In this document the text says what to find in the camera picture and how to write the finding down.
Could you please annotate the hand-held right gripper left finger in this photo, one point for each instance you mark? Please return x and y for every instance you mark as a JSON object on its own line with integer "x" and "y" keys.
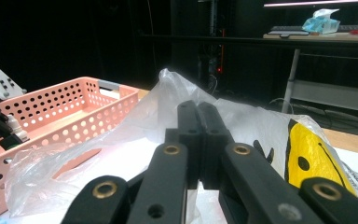
{"x": 192, "y": 133}

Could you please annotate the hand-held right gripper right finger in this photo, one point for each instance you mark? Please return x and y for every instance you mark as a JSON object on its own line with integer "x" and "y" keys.
{"x": 214, "y": 133}

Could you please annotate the small white dropper bottle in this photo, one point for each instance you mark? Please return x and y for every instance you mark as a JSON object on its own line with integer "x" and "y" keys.
{"x": 16, "y": 127}

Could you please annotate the small round green-rimmed jar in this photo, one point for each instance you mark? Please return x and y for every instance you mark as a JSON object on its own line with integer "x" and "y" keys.
{"x": 11, "y": 142}

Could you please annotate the clear plastic smiley bag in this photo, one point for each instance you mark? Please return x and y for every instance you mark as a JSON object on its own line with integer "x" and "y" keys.
{"x": 155, "y": 115}

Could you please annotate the pink perforated plastic basket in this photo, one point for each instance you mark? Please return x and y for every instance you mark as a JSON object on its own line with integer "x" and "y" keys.
{"x": 59, "y": 102}

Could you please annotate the dark computer tower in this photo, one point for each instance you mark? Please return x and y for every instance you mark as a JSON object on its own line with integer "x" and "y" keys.
{"x": 213, "y": 46}

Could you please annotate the white-legged desk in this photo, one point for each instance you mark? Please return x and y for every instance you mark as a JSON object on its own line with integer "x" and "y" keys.
{"x": 332, "y": 93}

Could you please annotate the dark keyboard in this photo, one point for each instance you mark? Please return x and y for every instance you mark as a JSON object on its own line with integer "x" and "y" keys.
{"x": 287, "y": 30}

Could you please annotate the blue tissue pack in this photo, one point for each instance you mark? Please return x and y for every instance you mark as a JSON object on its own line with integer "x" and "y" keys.
{"x": 321, "y": 23}

